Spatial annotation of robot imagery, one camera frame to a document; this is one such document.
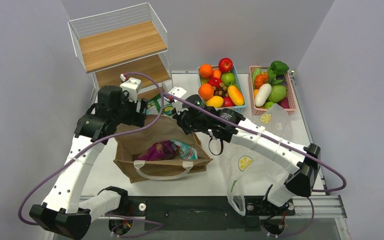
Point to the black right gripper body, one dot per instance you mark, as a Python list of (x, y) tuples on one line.
[(187, 124)]

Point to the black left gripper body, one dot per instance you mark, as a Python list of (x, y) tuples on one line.
[(127, 114)]

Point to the teal snack packet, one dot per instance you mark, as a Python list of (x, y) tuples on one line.
[(185, 151)]

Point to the purple snack packet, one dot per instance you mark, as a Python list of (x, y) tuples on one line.
[(159, 151)]

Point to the brown jute tote bag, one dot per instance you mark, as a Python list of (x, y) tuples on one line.
[(131, 146)]

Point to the yellow orange mango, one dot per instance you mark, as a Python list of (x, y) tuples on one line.
[(235, 95)]

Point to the clear plastic lemon-print bag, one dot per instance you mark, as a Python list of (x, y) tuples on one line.
[(246, 169)]

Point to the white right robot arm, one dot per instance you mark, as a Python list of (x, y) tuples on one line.
[(301, 162)]

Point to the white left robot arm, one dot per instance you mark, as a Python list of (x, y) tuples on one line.
[(62, 212)]

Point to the yellow lemon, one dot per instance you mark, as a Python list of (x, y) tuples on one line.
[(215, 101)]

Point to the green snack packet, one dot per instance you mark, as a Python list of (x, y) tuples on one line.
[(154, 106)]

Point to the orange fruit front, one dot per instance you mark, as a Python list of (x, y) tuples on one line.
[(206, 91)]

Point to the orange fruit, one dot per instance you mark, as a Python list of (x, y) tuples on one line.
[(206, 91), (205, 71)]

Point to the blue plastic fruit basket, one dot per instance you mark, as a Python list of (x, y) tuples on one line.
[(228, 106)]

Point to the red bell pepper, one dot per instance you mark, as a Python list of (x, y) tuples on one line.
[(215, 82)]

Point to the orange fruit back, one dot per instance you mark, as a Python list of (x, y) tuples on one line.
[(205, 71)]

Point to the green apple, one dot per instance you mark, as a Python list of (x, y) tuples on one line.
[(228, 79)]

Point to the pink plastic vegetable basket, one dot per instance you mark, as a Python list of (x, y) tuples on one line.
[(290, 93)]

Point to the red apple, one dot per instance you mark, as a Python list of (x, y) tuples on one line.
[(225, 65)]

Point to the white eggplant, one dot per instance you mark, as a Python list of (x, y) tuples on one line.
[(262, 94)]

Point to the orange pumpkin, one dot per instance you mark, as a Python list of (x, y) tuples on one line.
[(260, 80)]

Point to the green cabbage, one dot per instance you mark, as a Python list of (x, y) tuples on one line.
[(278, 93)]

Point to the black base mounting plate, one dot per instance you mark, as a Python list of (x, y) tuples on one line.
[(203, 213)]

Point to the green bell pepper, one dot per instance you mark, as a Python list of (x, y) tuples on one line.
[(279, 68)]

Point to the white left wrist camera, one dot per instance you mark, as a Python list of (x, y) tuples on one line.
[(132, 86)]

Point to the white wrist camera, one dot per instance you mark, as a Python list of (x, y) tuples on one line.
[(173, 95), (132, 86)]

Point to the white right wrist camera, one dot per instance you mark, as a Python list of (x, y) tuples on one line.
[(173, 95)]

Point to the white wire wooden shelf rack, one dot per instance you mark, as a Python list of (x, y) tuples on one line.
[(131, 39)]

